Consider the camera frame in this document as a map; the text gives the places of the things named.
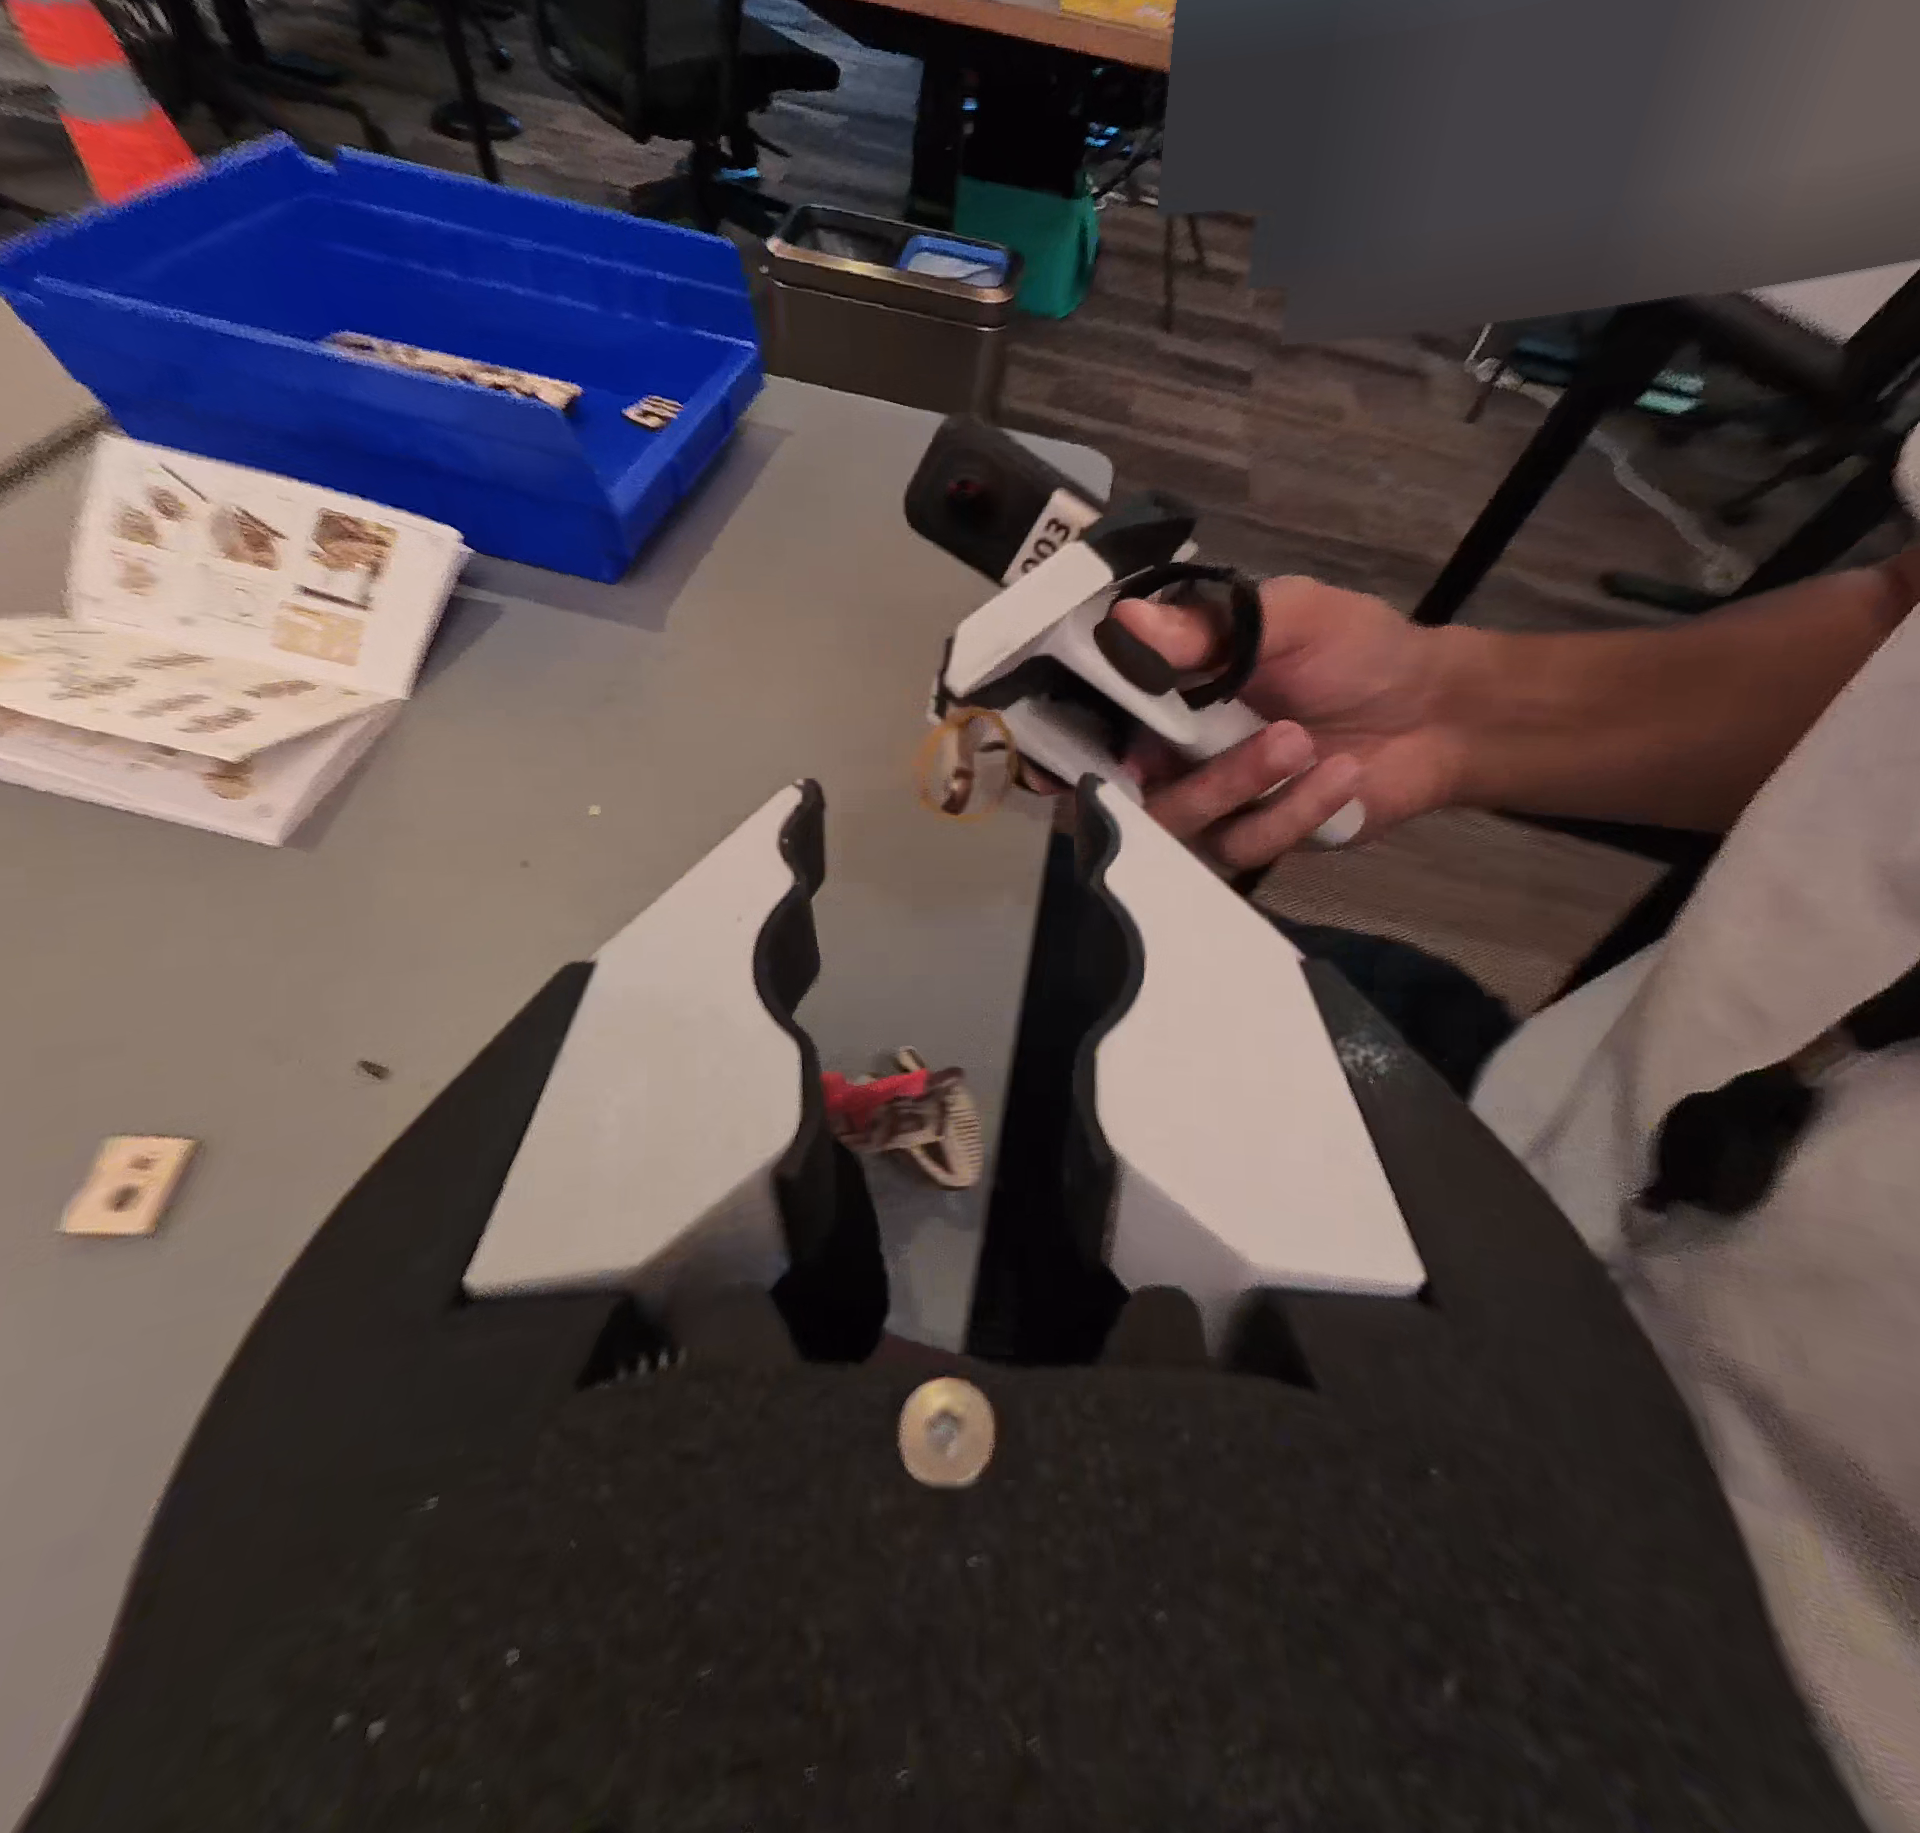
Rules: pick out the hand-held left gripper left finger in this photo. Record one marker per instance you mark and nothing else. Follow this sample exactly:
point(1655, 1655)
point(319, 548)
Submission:
point(675, 1084)

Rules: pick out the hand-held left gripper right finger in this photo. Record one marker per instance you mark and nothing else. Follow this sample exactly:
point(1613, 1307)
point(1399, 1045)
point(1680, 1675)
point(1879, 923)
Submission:
point(1245, 1114)

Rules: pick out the red and wooden small assembly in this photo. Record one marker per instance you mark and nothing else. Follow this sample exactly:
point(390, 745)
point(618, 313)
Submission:
point(900, 1114)

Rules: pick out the person's right forearm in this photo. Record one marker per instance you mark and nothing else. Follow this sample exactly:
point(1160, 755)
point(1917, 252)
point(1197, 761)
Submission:
point(1651, 708)

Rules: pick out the grey desk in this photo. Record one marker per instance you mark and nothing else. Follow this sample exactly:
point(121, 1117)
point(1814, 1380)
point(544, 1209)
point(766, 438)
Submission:
point(451, 889)

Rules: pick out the person's right hand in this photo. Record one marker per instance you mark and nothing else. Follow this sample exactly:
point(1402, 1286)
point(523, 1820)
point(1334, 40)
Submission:
point(1350, 692)

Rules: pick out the metal trash can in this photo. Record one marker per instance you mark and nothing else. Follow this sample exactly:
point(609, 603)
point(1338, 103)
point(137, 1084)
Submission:
point(871, 342)

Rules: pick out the green bag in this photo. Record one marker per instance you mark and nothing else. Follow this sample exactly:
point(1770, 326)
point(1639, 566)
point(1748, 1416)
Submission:
point(1036, 252)

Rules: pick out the small wooden block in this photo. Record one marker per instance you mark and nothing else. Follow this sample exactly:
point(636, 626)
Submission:
point(651, 412)

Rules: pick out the long wooden strip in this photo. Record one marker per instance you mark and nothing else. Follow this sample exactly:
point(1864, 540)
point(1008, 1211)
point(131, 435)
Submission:
point(451, 367)

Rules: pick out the rectangular wooden piece with holes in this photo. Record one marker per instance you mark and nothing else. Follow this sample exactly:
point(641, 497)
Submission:
point(126, 1187)

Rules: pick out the person's white shirt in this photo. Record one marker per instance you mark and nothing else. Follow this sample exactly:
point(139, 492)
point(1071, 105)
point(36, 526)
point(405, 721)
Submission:
point(1770, 1339)

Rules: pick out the closed instruction booklet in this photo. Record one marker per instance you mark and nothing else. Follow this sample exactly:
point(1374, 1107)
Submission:
point(180, 797)

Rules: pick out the open instruction booklet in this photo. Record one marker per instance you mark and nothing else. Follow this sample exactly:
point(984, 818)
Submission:
point(256, 573)

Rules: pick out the blue plastic bin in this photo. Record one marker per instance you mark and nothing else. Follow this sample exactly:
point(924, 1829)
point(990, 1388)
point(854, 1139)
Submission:
point(226, 318)

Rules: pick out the orange grey striped cone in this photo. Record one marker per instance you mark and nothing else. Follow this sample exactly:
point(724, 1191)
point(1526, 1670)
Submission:
point(81, 62)

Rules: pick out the black metal table frame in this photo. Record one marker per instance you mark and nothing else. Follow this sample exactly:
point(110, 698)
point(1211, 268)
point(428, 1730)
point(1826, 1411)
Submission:
point(1561, 453)

